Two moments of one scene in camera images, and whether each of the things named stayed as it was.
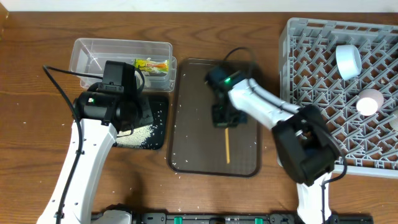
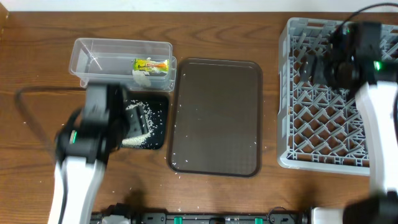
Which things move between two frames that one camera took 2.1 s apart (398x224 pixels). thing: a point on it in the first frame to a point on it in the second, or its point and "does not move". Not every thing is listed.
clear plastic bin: x=153 y=59 does not move
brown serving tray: x=195 y=145 does not move
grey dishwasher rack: x=347 y=72 does not move
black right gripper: x=221 y=122 to x=344 y=89
